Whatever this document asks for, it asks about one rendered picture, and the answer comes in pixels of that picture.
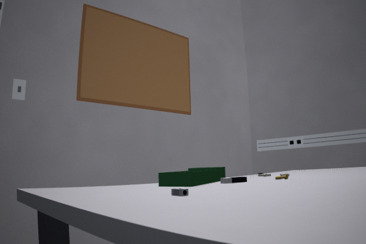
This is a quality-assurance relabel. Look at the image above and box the green three-compartment bin rack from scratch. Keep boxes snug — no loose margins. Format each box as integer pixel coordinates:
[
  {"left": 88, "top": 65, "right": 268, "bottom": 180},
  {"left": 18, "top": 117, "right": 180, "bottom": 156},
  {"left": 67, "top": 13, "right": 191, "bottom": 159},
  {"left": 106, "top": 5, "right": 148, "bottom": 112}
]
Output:
[{"left": 158, "top": 167, "right": 225, "bottom": 187}]

